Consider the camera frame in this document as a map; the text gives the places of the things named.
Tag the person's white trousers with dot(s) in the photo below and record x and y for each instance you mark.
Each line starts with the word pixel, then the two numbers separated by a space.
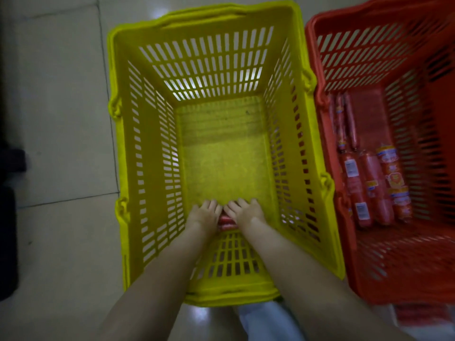
pixel 266 323

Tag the small red sausage pack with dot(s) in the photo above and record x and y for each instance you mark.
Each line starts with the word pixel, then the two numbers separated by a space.
pixel 226 222

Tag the person's left hand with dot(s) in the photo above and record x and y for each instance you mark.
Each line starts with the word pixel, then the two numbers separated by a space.
pixel 203 220

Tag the short red sausage yellow band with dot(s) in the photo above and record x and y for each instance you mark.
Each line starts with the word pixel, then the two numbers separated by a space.
pixel 390 166
pixel 401 205

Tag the person's right forearm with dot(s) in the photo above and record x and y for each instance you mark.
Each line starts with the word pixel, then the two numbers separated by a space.
pixel 305 284

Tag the person's left fingers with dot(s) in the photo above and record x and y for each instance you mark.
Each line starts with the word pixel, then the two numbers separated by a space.
pixel 209 206

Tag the thin red sausage stick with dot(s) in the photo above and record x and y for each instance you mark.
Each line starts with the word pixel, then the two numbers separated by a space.
pixel 341 124
pixel 351 120
pixel 332 113

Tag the red plastic shopping basket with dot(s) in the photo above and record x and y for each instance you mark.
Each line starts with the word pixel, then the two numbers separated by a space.
pixel 398 252

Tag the person's right hand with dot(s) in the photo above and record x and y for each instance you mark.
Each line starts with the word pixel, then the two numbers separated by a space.
pixel 248 216

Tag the thick red sausage yellow label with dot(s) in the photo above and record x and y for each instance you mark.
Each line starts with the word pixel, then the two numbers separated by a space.
pixel 376 188

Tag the person's left forearm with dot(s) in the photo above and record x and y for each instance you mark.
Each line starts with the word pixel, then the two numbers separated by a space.
pixel 160 284

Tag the yellow plastic shopping basket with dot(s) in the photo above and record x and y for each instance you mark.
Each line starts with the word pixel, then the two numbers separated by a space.
pixel 224 156

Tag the black bag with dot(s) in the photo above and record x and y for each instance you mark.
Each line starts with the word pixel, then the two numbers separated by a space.
pixel 7 241

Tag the thick red sausage white label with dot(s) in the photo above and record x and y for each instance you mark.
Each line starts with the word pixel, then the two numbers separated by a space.
pixel 355 188

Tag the person's right fingers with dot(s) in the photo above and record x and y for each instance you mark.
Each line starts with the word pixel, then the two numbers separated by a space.
pixel 241 205

